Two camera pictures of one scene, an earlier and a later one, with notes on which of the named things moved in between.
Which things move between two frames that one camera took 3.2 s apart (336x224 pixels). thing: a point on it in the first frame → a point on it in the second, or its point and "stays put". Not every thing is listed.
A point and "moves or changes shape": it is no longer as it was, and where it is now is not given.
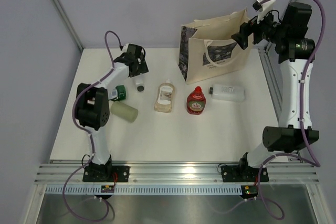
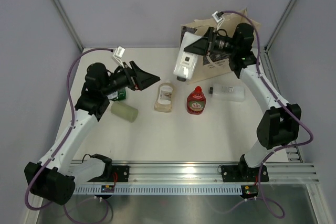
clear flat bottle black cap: (228, 92) stays put
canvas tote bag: (207, 49) stays put
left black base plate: (118, 173) stays put
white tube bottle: (139, 84) moves or changes shape
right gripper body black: (266, 29) → (220, 45)
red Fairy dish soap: (196, 102) stays put
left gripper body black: (141, 67) → (122, 80)
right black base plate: (243, 173) stays put
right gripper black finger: (241, 39) → (201, 45)
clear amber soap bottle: (165, 98) stays put
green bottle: (119, 93) stays put
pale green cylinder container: (124, 112) stays put
